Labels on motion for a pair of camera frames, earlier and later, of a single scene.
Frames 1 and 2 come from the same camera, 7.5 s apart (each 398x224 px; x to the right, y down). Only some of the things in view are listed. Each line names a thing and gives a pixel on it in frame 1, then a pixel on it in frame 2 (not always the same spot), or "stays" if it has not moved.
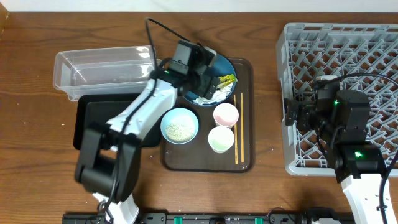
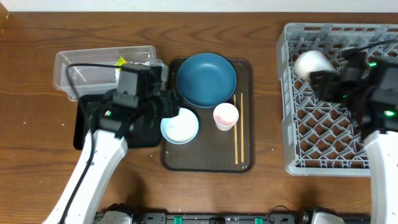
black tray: (91, 109) stays
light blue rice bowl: (179, 126) stays
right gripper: (306, 109) to (330, 88)
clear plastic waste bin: (105, 70) stays
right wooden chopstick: (242, 150) stays
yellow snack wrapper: (226, 79) to (120, 61)
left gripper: (205, 89) to (170, 99)
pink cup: (226, 114) stays
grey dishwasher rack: (362, 57) stays
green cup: (221, 139) to (311, 61)
